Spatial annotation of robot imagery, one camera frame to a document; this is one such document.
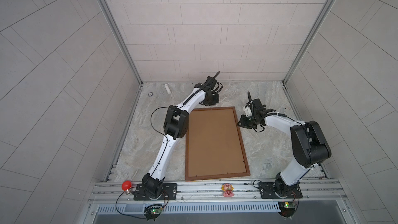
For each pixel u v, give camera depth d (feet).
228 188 2.30
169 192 2.32
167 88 3.64
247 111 2.78
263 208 2.23
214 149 2.78
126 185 2.32
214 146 2.78
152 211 2.12
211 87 2.73
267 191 2.33
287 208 2.23
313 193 2.38
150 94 3.56
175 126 2.03
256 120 2.35
